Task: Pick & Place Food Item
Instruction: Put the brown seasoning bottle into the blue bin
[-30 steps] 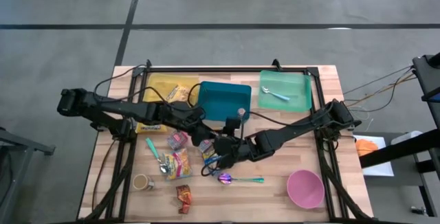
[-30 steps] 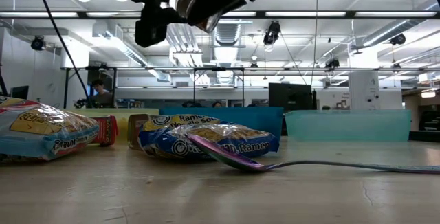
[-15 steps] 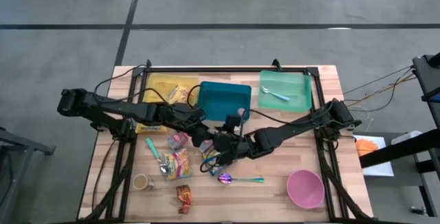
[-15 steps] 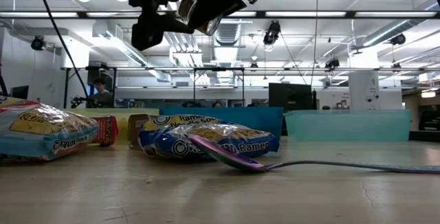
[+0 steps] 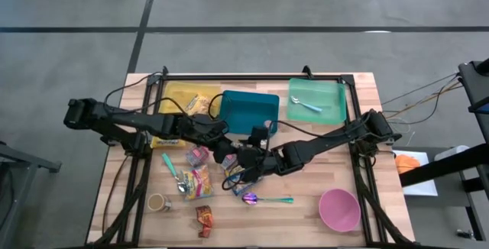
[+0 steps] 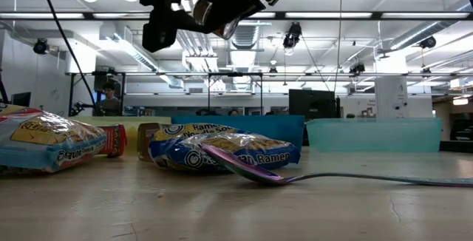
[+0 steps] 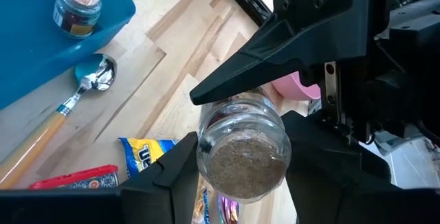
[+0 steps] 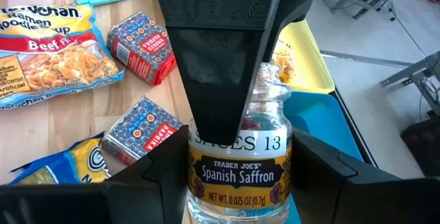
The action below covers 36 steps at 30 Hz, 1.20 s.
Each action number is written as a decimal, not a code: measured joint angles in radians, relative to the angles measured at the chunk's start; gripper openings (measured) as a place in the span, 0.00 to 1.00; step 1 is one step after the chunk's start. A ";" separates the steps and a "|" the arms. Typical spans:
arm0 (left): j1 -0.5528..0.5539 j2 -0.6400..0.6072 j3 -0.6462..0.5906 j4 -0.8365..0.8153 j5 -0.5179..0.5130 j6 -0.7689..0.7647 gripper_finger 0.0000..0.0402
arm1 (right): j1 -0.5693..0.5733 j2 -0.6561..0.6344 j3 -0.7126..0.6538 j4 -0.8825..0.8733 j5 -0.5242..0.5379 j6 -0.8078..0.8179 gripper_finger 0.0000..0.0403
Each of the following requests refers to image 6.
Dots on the iridescent purple spoon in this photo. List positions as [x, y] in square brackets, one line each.
[255, 174]

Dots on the light blue ramen packet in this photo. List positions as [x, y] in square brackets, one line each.
[48, 141]

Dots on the white pillar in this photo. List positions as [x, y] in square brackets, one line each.
[391, 97]

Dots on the small black monitor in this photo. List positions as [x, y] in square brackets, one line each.
[21, 102]

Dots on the yellow plastic bin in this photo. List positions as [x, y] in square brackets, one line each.
[122, 119]

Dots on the red lidded paprika tin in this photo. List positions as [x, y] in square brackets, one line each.
[114, 141]
[145, 141]

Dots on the lit wall lamp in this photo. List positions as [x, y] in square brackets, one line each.
[460, 101]

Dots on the person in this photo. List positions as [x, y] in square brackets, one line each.
[109, 104]
[233, 112]

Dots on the blue plastic bin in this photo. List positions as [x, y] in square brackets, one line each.
[258, 126]

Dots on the black computer monitor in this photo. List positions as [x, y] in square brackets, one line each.
[314, 104]

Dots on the black background table frame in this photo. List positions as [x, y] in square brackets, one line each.
[166, 74]

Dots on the teal plastic bin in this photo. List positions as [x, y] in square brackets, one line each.
[373, 135]

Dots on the blue soy sauce ramen packet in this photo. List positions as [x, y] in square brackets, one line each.
[177, 152]

